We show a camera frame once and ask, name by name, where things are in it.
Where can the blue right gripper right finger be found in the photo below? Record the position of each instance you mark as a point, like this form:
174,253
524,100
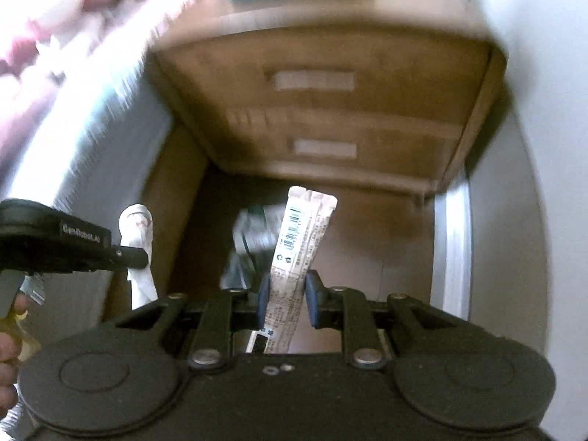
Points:
314,293

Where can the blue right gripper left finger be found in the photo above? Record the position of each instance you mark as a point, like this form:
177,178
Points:
263,296

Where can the beige snack stick wrapper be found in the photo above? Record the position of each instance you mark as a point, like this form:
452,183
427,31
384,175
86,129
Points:
306,219

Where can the white knotted tissue wad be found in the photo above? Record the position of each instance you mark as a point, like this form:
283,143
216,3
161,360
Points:
136,226

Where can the person's left hand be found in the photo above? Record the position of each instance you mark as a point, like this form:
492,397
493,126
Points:
10,350

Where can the crumpled grey plastic bag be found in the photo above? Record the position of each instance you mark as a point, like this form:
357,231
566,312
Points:
254,234

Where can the pink white bedding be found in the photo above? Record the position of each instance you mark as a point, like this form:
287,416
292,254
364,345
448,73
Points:
69,73

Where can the lower drawer of nightstand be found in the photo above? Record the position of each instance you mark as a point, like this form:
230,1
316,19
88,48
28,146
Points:
413,147

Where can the drawer of nightstand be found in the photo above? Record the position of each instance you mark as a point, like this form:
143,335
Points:
413,147
415,74

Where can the wooden nightstand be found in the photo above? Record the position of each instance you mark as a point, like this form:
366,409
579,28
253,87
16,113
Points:
203,118

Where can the upper drawer of nightstand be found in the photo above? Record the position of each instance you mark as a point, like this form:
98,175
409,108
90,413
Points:
415,74

